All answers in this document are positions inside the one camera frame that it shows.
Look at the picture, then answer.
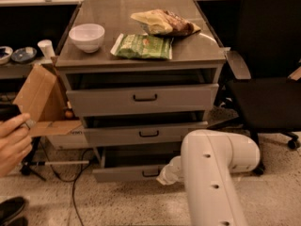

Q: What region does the person's hand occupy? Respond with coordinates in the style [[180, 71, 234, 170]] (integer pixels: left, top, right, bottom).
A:
[[0, 113, 32, 177]]

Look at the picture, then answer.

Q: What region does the grey bottom drawer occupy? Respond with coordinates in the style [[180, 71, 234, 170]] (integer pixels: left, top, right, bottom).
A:
[[93, 143, 181, 183]]

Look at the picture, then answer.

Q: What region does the grey drawer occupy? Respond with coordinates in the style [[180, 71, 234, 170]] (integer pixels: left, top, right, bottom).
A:
[[93, 143, 181, 183], [84, 121, 208, 147], [67, 84, 218, 117]]

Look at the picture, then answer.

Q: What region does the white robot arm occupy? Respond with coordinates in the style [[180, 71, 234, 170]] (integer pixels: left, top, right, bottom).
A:
[[157, 130, 260, 226]]

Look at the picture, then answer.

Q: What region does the grey middle drawer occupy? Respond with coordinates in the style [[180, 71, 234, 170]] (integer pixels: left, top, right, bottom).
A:
[[84, 121, 208, 147]]

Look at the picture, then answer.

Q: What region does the grey top drawer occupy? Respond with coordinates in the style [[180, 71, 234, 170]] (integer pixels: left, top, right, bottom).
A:
[[67, 84, 218, 117]]

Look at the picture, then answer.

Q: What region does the grey drawer cabinet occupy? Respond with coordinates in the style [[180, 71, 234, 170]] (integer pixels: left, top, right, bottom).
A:
[[54, 0, 227, 168]]

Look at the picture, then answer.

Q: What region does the black white stand bar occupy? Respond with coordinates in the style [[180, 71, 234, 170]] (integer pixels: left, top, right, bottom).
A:
[[20, 137, 91, 181]]

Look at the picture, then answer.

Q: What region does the open cardboard box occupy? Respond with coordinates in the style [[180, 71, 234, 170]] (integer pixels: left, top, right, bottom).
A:
[[13, 63, 88, 150]]

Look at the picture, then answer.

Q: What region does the small orange ball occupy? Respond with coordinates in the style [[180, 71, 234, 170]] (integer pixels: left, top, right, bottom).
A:
[[65, 109, 74, 120]]

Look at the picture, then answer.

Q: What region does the black shoe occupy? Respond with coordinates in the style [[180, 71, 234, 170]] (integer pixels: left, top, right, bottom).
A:
[[0, 197, 28, 226]]

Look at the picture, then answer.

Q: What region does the blue ceramic bowl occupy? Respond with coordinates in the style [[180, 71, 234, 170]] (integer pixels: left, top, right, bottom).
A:
[[11, 47, 37, 63]]

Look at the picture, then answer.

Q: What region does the blue white bowl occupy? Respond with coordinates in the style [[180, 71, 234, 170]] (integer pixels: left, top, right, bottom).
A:
[[0, 46, 13, 65]]

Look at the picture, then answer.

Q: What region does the white paper cup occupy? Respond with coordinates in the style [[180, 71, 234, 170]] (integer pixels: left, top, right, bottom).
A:
[[38, 40, 55, 59]]

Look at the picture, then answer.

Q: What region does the green snack bag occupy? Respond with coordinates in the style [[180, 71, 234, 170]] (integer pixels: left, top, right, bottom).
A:
[[110, 34, 173, 59]]

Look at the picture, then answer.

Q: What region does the yellow brown snack bag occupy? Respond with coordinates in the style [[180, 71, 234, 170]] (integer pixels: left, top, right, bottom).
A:
[[131, 9, 200, 37]]

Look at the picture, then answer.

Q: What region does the black office chair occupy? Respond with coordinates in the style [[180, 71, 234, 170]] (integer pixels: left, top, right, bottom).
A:
[[206, 0, 301, 176]]

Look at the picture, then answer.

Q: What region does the black cable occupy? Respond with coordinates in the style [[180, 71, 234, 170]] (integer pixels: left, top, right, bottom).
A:
[[40, 138, 95, 226]]

